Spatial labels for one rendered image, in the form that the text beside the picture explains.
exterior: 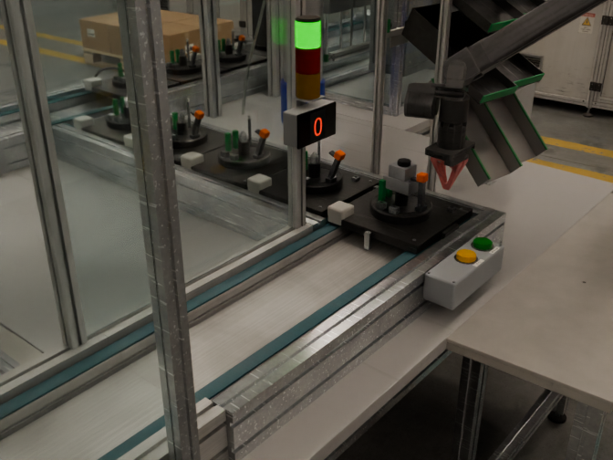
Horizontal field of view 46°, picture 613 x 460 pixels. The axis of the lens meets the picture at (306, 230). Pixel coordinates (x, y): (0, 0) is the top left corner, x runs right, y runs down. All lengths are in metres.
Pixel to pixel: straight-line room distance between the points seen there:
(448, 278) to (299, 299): 0.29
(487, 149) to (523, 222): 0.22
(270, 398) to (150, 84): 0.59
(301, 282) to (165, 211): 0.71
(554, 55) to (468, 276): 4.44
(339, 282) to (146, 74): 0.83
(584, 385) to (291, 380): 0.53
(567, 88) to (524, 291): 4.28
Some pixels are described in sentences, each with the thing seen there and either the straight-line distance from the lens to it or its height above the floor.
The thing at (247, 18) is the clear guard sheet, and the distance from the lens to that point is 1.36.
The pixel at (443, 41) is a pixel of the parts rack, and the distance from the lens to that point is 1.72.
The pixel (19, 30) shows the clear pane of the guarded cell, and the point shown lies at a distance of 0.68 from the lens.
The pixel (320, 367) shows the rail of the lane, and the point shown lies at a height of 0.92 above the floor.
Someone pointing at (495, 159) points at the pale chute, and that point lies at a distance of 1.86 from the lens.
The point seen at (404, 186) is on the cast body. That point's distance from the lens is 1.61.
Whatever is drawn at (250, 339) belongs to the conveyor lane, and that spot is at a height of 0.92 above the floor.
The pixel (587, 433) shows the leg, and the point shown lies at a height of 0.76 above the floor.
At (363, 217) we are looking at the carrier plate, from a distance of 1.63.
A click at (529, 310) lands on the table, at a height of 0.86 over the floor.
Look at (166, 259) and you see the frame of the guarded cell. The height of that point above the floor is 1.28.
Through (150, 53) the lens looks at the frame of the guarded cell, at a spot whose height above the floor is 1.51.
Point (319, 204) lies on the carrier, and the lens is 1.68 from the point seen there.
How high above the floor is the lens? 1.68
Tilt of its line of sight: 27 degrees down
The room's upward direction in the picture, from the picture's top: straight up
